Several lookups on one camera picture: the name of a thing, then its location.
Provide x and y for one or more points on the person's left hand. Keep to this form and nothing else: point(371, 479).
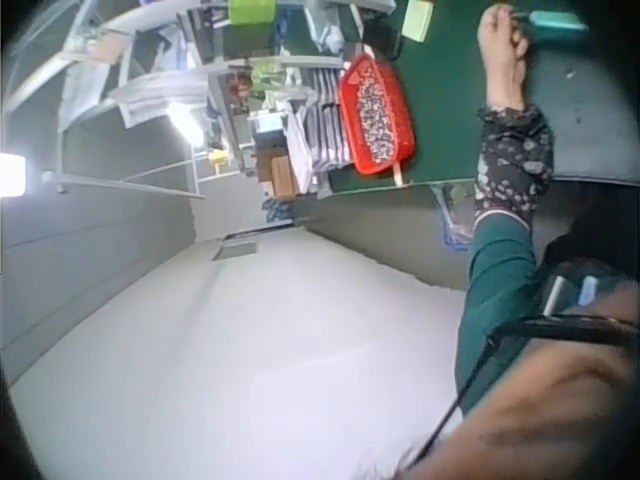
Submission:
point(502, 65)

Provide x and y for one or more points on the brown cardboard carton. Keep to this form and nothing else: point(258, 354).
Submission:
point(280, 172)

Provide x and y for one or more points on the person's left fingers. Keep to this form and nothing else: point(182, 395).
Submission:
point(511, 35)

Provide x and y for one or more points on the small yellow container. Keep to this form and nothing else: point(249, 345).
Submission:
point(218, 161)

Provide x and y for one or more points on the grey metal shelf rack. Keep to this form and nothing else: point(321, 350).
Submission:
point(150, 90)

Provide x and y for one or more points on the green plastic bin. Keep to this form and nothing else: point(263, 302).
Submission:
point(251, 10)

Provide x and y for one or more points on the dark grey work mat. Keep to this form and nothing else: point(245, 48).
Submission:
point(585, 115)

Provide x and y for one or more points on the yellow-green plastic box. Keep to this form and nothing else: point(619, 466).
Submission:
point(417, 20)

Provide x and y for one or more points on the stack of grey striped trays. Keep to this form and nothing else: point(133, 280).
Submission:
point(325, 120)

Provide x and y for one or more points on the red plastic basket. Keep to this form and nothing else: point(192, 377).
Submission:
point(350, 105)

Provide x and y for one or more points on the pale wooden stick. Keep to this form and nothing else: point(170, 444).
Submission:
point(398, 175)

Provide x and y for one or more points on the pile of small metal parts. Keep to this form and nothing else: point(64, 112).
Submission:
point(377, 115)

